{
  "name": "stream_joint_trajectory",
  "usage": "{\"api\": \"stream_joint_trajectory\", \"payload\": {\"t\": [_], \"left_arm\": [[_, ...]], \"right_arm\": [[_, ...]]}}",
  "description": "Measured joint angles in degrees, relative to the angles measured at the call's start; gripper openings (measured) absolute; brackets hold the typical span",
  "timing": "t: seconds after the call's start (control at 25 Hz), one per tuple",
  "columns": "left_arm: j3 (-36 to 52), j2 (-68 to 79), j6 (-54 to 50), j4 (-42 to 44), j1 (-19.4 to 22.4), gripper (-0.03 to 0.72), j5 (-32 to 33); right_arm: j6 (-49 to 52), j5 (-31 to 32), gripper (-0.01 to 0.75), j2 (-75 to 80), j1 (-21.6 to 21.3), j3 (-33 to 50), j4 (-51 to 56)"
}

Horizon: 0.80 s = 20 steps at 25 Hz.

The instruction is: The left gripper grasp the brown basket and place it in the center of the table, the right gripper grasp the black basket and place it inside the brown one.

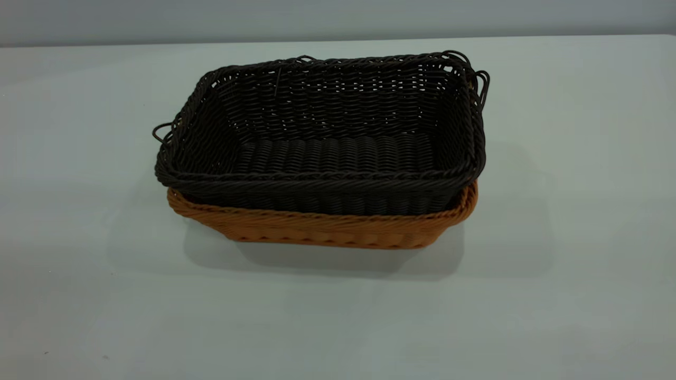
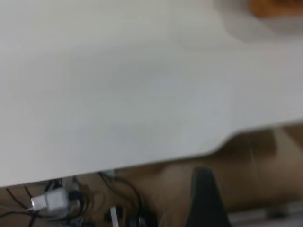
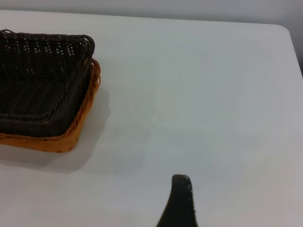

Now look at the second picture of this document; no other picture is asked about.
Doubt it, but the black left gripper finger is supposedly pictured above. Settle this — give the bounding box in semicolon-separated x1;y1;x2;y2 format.
184;166;232;227

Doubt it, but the grey metal rail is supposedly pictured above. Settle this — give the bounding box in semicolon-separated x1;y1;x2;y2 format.
226;202;303;227

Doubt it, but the light brown wicker basket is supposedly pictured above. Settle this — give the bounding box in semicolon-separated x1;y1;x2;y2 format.
249;0;303;19

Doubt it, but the black floor cable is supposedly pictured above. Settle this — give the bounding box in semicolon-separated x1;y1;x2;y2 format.
97;170;152;227

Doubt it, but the white power adapter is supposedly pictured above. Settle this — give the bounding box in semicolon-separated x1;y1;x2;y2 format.
30;188;70;213

